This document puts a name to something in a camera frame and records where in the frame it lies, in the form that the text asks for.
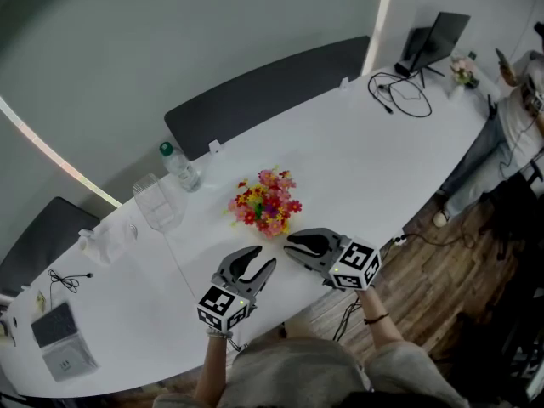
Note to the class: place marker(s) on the curved wall light strip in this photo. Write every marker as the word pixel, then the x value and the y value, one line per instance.
pixel 55 155

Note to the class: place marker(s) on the pink flowers white vase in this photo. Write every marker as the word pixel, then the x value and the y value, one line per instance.
pixel 462 70

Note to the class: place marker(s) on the small dark chair back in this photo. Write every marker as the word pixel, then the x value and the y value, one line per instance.
pixel 38 245

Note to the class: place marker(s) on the black small stand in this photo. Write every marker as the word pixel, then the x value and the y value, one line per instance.
pixel 492 108

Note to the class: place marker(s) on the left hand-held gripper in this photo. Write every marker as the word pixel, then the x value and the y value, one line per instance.
pixel 223 306

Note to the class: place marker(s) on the clear bottle green cap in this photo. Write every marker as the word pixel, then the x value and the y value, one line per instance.
pixel 183 170

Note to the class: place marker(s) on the person's grey shirt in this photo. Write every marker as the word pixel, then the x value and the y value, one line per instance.
pixel 289 372

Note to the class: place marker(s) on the white table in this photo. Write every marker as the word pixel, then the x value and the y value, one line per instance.
pixel 340 164

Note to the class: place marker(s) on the black wrist band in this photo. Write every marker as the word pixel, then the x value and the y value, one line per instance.
pixel 376 319

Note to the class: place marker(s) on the grey laptop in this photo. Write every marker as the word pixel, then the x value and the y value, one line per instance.
pixel 61 342

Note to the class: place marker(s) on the small yellow packet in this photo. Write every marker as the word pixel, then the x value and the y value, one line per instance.
pixel 40 300

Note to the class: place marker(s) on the black monitor on stand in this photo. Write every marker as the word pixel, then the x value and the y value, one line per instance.
pixel 438 38

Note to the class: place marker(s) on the long dark chair back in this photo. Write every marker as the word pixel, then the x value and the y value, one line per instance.
pixel 263 96

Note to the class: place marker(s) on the person's left forearm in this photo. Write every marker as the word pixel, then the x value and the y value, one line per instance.
pixel 212 368

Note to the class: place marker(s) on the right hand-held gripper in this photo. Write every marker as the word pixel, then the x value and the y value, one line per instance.
pixel 355 266

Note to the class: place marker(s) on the colourful flowers bouquet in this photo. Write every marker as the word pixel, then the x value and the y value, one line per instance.
pixel 267 204

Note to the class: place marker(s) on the person's right forearm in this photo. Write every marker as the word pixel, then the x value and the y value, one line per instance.
pixel 380 334

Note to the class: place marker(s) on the small white clip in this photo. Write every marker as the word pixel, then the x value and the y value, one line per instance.
pixel 344 85
pixel 214 146

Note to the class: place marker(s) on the white plastic jug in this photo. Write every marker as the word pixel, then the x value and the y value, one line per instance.
pixel 106 245

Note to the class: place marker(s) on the clear plastic container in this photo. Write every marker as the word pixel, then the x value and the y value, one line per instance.
pixel 158 204

